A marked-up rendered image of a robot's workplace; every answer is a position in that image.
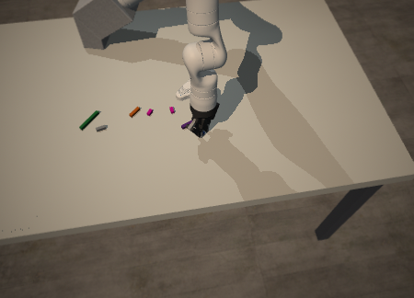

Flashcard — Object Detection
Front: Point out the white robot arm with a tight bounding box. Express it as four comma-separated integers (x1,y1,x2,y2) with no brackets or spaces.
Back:
176,0,227,112

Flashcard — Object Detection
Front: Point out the grey rod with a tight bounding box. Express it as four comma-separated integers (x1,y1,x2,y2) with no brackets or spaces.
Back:
96,125,106,132

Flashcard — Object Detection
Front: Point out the purple rod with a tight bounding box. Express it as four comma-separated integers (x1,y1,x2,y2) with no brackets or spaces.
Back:
181,120,192,129

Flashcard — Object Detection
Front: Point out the orange rectangular bar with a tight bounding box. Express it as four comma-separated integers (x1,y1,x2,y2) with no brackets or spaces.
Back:
129,107,140,117

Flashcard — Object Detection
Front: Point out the dark green rod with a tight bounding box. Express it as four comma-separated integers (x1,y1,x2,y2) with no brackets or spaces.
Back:
79,110,99,130

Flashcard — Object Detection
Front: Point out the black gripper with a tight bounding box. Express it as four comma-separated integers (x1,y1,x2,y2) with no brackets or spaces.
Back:
186,102,219,138

